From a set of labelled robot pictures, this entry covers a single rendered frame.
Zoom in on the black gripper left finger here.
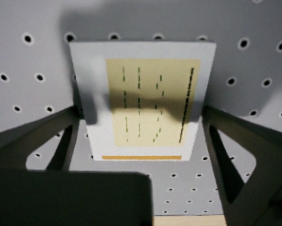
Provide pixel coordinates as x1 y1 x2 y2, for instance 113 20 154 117
0 105 80 170

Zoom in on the grey perforated base plate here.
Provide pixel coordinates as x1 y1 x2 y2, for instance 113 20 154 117
0 0 282 216

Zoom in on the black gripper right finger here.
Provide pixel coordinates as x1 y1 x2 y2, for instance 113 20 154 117
202 105 282 226

